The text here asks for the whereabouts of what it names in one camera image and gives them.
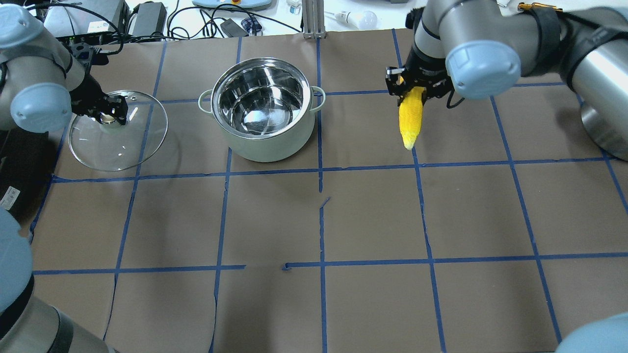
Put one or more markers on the glass pot lid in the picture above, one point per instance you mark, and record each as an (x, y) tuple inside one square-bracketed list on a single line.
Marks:
[(110, 146)]

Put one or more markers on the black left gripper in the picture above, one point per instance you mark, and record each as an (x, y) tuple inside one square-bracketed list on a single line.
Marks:
[(90, 98)]

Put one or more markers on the grey electronics box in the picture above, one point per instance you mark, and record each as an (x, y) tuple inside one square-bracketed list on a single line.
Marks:
[(86, 17)]

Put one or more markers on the white light bulb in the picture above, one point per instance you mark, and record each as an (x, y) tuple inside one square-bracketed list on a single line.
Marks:
[(362, 20)]

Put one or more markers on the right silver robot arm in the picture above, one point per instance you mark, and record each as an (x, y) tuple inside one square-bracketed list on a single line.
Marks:
[(469, 47)]

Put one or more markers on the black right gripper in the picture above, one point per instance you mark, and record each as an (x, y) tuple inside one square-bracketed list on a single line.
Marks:
[(428, 71)]

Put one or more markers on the aluminium profile post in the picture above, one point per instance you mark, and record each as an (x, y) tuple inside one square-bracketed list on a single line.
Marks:
[(313, 19)]

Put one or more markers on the pale green steel pot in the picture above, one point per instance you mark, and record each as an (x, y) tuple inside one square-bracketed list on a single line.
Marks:
[(265, 108)]

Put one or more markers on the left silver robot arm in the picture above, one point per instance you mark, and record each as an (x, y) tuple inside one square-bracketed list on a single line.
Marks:
[(44, 82)]

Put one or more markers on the yellow corn cob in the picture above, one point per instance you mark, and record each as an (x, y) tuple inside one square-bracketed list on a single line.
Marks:
[(410, 116)]

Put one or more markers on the small black adapter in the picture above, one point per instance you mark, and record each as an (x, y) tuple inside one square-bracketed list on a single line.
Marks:
[(232, 30)]

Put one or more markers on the black power adapter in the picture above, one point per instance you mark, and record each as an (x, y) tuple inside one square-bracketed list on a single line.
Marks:
[(149, 19)]

